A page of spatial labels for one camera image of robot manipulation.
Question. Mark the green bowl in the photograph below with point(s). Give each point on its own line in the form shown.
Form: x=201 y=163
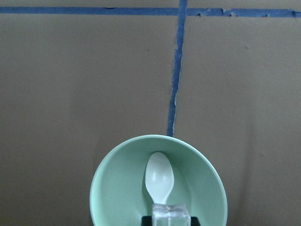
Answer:
x=118 y=196

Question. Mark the clear ice cube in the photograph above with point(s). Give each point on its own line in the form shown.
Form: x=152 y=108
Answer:
x=170 y=215

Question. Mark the white plastic spoon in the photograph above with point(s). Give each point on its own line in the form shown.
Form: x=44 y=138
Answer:
x=159 y=178

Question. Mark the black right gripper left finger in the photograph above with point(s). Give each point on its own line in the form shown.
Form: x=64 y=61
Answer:
x=146 y=221

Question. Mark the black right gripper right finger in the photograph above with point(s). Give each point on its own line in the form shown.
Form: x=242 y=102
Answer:
x=194 y=221

